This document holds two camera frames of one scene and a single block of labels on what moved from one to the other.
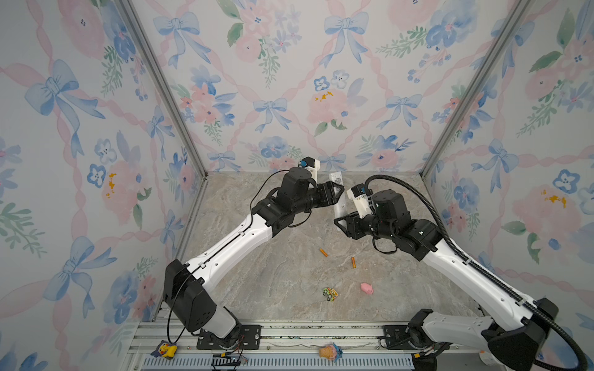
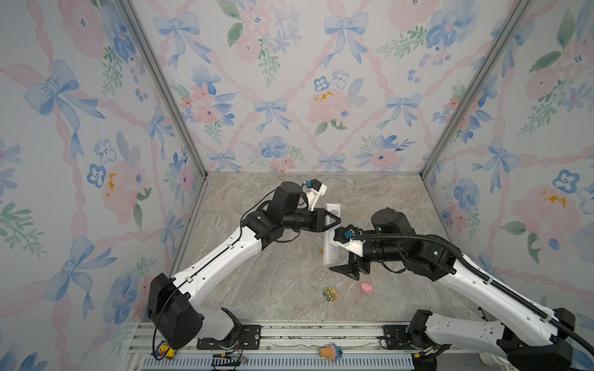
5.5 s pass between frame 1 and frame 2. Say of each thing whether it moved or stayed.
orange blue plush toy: stayed
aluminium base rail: stayed
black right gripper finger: moved
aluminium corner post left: stayed
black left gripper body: moved
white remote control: moved
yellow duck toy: stayed
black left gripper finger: moved
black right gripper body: moved
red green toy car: stayed
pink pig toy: stayed
